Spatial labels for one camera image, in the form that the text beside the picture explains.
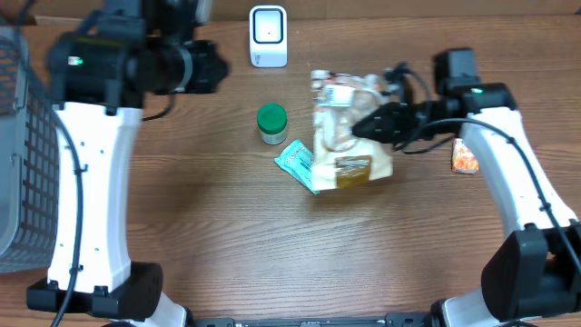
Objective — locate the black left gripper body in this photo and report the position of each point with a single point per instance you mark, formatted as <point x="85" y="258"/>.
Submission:
<point x="211" y="66"/>

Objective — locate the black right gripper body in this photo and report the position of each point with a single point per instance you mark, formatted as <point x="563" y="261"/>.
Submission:
<point x="408" y="123"/>

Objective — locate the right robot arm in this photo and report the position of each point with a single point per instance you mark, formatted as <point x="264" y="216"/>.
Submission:
<point x="535" y="273"/>

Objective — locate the white barcode scanner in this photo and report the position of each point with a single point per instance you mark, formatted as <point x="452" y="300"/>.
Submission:
<point x="268" y="35"/>

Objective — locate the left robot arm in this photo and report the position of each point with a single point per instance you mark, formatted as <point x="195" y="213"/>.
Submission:
<point x="99" y="75"/>

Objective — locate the beige plastic pouch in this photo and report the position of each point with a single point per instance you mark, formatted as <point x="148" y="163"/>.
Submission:
<point x="341" y="159"/>

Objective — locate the green lid jar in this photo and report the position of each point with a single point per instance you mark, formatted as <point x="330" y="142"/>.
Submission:
<point x="272" y="122"/>

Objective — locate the orange tissue pack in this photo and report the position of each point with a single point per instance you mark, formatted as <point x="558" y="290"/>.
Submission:
<point x="462" y="159"/>

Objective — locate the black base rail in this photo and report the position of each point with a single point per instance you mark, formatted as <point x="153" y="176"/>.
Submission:
<point x="318" y="321"/>

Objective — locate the teal wipes packet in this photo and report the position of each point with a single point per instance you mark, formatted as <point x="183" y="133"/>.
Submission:
<point x="297" y="159"/>

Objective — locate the grey plastic basket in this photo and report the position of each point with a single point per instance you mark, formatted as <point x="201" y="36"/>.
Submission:
<point x="29" y="162"/>

